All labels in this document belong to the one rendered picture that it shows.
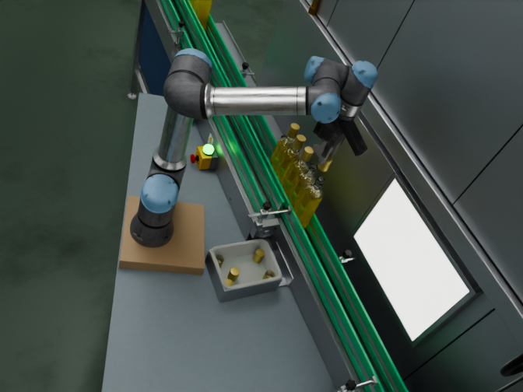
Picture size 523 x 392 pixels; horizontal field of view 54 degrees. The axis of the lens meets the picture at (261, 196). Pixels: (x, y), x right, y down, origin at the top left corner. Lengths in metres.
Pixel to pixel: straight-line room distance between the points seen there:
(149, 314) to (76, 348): 0.81
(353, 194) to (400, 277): 0.33
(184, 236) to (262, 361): 0.51
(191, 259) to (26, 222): 1.25
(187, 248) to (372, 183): 0.68
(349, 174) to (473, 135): 0.52
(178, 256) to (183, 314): 0.20
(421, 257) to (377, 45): 0.67
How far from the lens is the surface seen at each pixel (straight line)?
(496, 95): 1.41
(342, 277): 1.78
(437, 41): 1.55
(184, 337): 1.73
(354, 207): 1.81
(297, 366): 1.79
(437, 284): 1.57
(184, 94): 1.40
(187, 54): 1.53
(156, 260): 1.80
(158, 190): 1.69
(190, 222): 1.92
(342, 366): 1.74
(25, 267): 2.72
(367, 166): 1.73
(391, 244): 1.69
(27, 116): 3.39
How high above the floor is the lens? 2.30
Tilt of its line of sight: 46 degrees down
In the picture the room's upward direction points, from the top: 24 degrees clockwise
